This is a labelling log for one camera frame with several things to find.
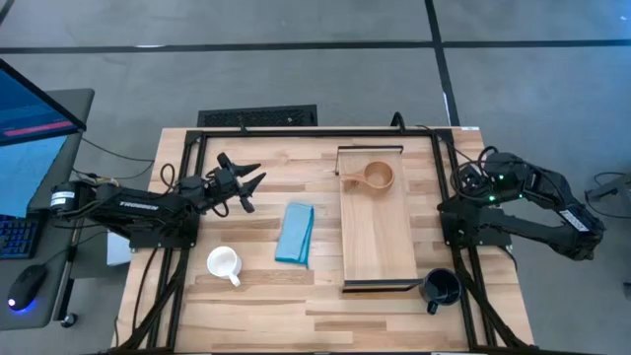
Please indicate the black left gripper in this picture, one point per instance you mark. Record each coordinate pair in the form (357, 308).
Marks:
(227, 185)

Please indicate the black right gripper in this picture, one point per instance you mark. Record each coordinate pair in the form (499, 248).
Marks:
(475, 182)

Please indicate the white ceramic mug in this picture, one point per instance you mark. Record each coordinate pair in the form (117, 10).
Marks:
(223, 261)

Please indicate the dark blue enamel mug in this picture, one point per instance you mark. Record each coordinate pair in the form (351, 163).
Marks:
(441, 286)

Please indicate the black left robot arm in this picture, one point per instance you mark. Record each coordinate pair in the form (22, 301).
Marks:
(138, 204)

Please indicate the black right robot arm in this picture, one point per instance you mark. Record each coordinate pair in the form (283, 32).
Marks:
(542, 187)

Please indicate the folded teal cloth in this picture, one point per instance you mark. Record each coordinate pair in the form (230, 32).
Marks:
(295, 232)

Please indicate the wooden tray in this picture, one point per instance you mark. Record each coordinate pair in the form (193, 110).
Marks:
(377, 236)

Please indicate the grey stand base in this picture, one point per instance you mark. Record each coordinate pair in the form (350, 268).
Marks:
(616, 187)

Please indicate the white box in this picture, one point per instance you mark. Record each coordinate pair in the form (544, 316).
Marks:
(116, 251)

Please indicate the grey side desk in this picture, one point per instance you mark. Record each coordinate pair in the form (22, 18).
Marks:
(74, 108)

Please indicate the blue-screen computer monitor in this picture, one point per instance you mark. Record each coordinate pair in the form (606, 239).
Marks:
(29, 113)

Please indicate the backlit black keyboard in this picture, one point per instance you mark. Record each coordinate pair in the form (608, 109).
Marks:
(17, 236)

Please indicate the black computer mouse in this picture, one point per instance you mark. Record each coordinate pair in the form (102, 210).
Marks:
(27, 286)

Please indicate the black metal table frame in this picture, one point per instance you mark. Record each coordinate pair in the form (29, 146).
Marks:
(320, 133)

